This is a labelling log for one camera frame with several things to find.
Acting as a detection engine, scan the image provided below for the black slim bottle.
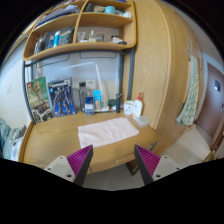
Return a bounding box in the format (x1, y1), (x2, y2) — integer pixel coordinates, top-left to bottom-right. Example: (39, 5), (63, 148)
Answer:
(116, 93), (122, 113)

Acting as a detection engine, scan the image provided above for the white lotion pump bottle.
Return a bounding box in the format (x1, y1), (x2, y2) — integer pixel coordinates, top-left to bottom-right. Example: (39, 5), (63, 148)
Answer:
(132, 94), (143, 119)

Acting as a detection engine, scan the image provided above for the clear plastic container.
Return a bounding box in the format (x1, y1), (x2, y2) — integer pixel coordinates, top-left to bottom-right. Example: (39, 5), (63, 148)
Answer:
(136, 116), (150, 127)

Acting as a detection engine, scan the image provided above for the white mug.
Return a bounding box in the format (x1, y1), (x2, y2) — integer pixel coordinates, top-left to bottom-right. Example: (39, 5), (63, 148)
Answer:
(124, 100), (134, 115)

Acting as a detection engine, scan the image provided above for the bed with bedding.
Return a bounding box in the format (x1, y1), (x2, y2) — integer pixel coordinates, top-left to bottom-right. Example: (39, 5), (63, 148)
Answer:
(0, 118), (27, 161)

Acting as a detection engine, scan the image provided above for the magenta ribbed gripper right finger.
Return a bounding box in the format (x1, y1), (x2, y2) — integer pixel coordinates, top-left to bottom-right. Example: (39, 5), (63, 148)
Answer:
(134, 145), (161, 185)

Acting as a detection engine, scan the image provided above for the tall wooden wardrobe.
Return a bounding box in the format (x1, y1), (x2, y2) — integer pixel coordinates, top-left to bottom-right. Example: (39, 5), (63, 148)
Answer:
(130, 0), (202, 154)

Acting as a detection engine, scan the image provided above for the light pink towel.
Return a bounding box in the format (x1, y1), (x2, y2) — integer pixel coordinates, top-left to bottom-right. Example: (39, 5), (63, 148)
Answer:
(78, 117), (139, 148)

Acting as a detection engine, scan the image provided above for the green Groot Lego box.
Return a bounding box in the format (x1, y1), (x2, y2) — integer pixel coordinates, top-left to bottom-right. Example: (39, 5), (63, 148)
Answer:
(27, 77), (54, 123)

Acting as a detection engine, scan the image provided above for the blue robot model kit box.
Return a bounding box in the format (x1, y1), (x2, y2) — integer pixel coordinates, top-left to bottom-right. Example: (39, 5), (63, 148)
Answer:
(48, 78), (76, 117)

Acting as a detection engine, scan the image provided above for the dark water bottle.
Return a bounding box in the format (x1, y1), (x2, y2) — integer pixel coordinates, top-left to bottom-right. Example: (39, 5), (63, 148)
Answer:
(79, 82), (86, 112)

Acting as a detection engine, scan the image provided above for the small blue box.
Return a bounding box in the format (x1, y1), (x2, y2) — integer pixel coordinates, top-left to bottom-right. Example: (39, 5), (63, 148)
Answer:
(85, 96), (94, 115)

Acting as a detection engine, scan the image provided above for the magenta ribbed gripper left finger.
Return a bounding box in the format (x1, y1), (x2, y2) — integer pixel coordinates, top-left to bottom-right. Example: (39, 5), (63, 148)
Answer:
(67, 145), (93, 186)

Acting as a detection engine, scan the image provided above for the wooden wall shelf unit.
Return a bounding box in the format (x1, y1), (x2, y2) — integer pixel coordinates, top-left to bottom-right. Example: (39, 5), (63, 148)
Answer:
(23, 0), (136, 61)

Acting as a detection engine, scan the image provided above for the green patterned hanging towel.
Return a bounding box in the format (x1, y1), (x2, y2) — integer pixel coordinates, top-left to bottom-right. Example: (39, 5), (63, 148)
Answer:
(175, 54), (200, 126)

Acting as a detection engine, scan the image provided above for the white desk lamp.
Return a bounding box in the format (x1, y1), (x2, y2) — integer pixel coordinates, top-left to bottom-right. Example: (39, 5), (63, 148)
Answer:
(64, 61), (109, 112)

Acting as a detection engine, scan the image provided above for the light blue carton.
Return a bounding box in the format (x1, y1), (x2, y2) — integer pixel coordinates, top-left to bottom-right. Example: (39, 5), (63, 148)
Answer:
(93, 90), (102, 110)

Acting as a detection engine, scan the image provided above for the brown wooden door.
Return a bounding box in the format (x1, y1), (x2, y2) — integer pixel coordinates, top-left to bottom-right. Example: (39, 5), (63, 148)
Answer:
(199, 63), (224, 137)

